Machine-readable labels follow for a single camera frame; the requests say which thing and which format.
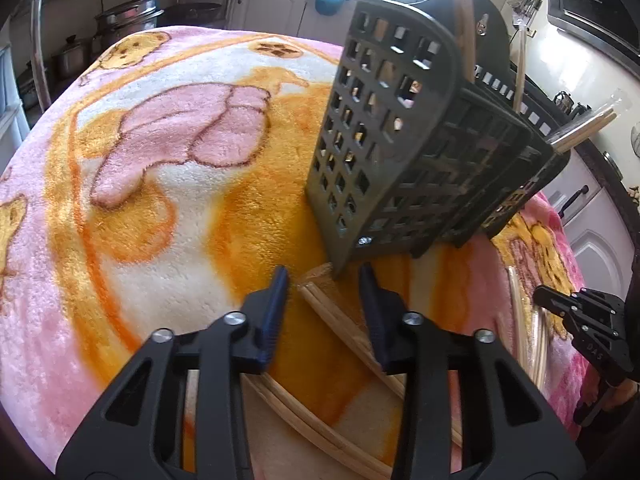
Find black glass range hood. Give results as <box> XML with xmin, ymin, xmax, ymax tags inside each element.
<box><xmin>542</xmin><ymin>0</ymin><xmax>640</xmax><ymax>56</ymax></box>

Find small steel lidded pot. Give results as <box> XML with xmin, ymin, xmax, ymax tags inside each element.
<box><xmin>52</xmin><ymin>35</ymin><xmax>93</xmax><ymax>81</ymax></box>

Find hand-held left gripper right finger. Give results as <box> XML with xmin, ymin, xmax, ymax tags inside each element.
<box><xmin>357</xmin><ymin>262</ymin><xmax>586</xmax><ymax>480</ymax></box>

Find bamboo chopstick pair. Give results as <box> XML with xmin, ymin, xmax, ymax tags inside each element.
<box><xmin>297</xmin><ymin>280</ymin><xmax>463</xmax><ymax>448</ymax></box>
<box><xmin>550</xmin><ymin>90</ymin><xmax>633</xmax><ymax>156</ymax></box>
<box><xmin>450</xmin><ymin>0</ymin><xmax>476</xmax><ymax>83</ymax></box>
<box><xmin>245</xmin><ymin>375</ymin><xmax>393</xmax><ymax>480</ymax></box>
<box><xmin>507</xmin><ymin>0</ymin><xmax>543</xmax><ymax>111</ymax></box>

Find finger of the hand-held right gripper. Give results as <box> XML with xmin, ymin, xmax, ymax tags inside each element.
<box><xmin>532</xmin><ymin>284</ymin><xmax>583</xmax><ymax>322</ymax></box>

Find stainless steel shelf table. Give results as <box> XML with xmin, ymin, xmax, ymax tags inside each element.
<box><xmin>27</xmin><ymin>0</ymin><xmax>241</xmax><ymax>116</ymax></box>

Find pink cartoon bear blanket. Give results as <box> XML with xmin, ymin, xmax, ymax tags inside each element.
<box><xmin>0</xmin><ymin>25</ymin><xmax>588</xmax><ymax>480</ymax></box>

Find light blue plastic drawer unit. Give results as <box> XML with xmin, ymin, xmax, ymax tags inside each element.
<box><xmin>0</xmin><ymin>45</ymin><xmax>31</xmax><ymax>161</ymax></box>

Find pile of bamboo chopsticks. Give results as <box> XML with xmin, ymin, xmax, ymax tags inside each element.
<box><xmin>505</xmin><ymin>265</ymin><xmax>548</xmax><ymax>391</ymax></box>

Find dark iron wok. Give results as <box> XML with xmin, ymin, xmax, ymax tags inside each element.
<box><xmin>160</xmin><ymin>2</ymin><xmax>223</xmax><ymax>28</ymax></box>

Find stacked steel cooking pots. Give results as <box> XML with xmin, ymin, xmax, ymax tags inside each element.
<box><xmin>95</xmin><ymin>0</ymin><xmax>161</xmax><ymax>36</ymax></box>

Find dark green plastic utensil holder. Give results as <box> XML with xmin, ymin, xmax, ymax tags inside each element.
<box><xmin>305</xmin><ymin>0</ymin><xmax>571</xmax><ymax>278</ymax></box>

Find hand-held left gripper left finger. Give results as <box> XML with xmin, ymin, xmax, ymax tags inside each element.
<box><xmin>55</xmin><ymin>265</ymin><xmax>291</xmax><ymax>480</ymax></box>

